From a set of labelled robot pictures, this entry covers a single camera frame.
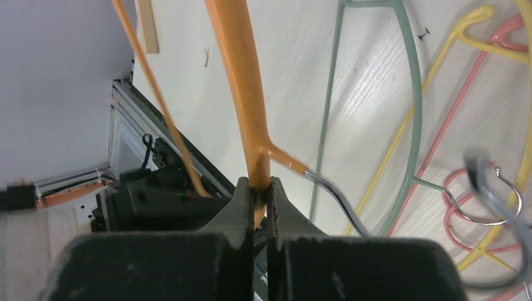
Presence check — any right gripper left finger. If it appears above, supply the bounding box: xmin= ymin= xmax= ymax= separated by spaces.
xmin=39 ymin=177 xmax=254 ymax=300

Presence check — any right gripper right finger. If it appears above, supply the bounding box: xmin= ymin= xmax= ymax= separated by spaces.
xmin=267 ymin=177 xmax=467 ymax=300

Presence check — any orange hanger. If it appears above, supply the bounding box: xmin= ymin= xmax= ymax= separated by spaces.
xmin=111 ymin=0 xmax=371 ymax=237

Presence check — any green hanger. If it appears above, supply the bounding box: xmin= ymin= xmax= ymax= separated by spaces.
xmin=316 ymin=1 xmax=530 ymax=236

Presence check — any yellow hanger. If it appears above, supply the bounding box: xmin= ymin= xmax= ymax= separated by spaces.
xmin=356 ymin=1 xmax=531 ymax=252

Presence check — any wooden clothes rack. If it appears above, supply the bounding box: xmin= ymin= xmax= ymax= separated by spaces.
xmin=135 ymin=0 xmax=159 ymax=54

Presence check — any pink plastic hanger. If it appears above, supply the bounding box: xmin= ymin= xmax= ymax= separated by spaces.
xmin=386 ymin=14 xmax=532 ymax=287

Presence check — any pink wire hanger lower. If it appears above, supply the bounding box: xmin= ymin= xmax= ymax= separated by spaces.
xmin=442 ymin=169 xmax=531 ymax=300

